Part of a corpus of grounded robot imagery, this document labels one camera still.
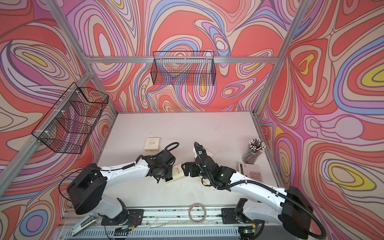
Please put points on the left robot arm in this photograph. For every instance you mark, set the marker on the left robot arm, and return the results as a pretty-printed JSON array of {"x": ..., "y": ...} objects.
[{"x": 86, "y": 191}]

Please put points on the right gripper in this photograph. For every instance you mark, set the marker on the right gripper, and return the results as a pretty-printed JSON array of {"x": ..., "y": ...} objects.
[{"x": 193, "y": 166}]

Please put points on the black wire basket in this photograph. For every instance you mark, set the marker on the black wire basket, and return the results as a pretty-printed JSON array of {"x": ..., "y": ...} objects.
[
  {"x": 183, "y": 68},
  {"x": 71, "y": 120}
]

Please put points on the small cream jewelry box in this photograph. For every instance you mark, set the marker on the small cream jewelry box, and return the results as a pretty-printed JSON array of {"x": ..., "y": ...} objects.
[{"x": 177, "y": 174}]

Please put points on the cream drawer jewelry box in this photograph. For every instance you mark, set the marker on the cream drawer jewelry box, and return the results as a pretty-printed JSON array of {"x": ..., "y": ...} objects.
[{"x": 152, "y": 144}]

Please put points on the cup of pencils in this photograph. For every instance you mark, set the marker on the cup of pencils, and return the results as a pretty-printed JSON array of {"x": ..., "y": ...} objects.
[{"x": 255, "y": 148}]

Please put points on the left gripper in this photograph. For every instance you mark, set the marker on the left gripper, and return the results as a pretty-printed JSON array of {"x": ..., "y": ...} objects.
[{"x": 170, "y": 175}]

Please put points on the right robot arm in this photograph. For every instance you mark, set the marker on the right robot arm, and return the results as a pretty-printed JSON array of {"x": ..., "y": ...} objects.
[{"x": 287, "y": 207}]

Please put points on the black wire basket left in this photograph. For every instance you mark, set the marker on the black wire basket left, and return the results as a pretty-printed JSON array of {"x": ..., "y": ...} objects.
[{"x": 71, "y": 120}]

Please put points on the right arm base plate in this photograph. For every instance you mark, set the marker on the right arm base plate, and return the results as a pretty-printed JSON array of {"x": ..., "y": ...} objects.
[{"x": 233, "y": 216}]

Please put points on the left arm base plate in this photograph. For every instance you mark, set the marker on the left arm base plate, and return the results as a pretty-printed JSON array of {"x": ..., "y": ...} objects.
[{"x": 132, "y": 217}]

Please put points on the white stapler tool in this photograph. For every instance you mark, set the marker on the white stapler tool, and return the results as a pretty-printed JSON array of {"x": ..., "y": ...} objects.
[{"x": 86, "y": 222}]

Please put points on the black wire basket back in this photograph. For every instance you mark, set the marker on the black wire basket back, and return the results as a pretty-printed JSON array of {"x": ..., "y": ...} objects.
[{"x": 183, "y": 68}]

